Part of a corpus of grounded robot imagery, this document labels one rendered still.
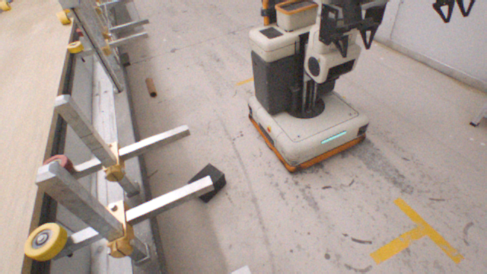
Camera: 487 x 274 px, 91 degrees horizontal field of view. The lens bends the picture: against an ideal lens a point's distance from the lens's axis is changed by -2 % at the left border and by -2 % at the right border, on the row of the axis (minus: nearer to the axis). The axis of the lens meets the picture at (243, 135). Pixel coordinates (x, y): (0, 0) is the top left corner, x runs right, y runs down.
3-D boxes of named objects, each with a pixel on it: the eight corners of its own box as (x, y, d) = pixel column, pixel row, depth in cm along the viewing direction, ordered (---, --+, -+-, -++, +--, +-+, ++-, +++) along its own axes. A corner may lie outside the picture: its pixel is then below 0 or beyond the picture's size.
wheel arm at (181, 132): (189, 131, 89) (186, 122, 86) (192, 137, 87) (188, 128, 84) (65, 179, 80) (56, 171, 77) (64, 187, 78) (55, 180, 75)
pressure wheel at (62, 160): (73, 198, 77) (49, 177, 69) (57, 190, 80) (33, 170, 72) (92, 178, 82) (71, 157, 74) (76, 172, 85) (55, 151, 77)
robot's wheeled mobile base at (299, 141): (247, 119, 208) (243, 95, 190) (311, 94, 221) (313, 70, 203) (290, 178, 162) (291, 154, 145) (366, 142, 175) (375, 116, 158)
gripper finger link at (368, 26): (380, 47, 81) (378, 17, 77) (363, 53, 79) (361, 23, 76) (365, 48, 87) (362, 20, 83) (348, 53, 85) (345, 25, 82)
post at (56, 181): (155, 254, 77) (54, 158, 43) (157, 265, 75) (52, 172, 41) (144, 259, 76) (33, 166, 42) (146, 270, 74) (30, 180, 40)
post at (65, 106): (144, 194, 94) (67, 91, 60) (145, 201, 92) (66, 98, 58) (135, 198, 94) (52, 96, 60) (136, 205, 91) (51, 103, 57)
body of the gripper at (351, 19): (374, 23, 77) (371, -2, 74) (348, 31, 75) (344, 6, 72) (358, 25, 83) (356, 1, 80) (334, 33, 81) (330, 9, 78)
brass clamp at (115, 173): (125, 150, 87) (118, 140, 83) (128, 177, 78) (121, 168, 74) (107, 156, 85) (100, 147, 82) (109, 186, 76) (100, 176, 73)
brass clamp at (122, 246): (132, 207, 70) (124, 198, 66) (138, 250, 61) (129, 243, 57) (111, 216, 69) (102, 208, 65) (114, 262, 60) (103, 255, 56)
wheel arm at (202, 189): (211, 183, 73) (208, 173, 69) (215, 191, 70) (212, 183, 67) (58, 250, 63) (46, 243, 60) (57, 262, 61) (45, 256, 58)
